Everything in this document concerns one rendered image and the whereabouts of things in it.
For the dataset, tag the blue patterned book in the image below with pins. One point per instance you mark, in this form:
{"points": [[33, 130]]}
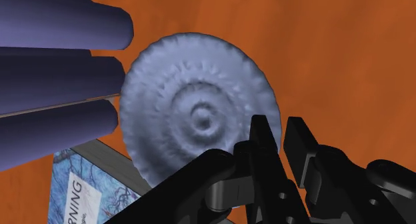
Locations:
{"points": [[81, 187]]}

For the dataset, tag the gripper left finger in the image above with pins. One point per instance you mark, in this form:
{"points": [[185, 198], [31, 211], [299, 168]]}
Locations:
{"points": [[260, 171]]}

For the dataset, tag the grey ridged round plate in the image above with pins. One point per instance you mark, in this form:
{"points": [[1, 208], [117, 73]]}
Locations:
{"points": [[182, 103]]}

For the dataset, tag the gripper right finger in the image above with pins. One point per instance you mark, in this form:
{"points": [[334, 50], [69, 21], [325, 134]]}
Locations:
{"points": [[328, 171]]}

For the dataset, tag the purple ribbed cushion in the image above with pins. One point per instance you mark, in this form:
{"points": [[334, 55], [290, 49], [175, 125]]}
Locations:
{"points": [[48, 70]]}

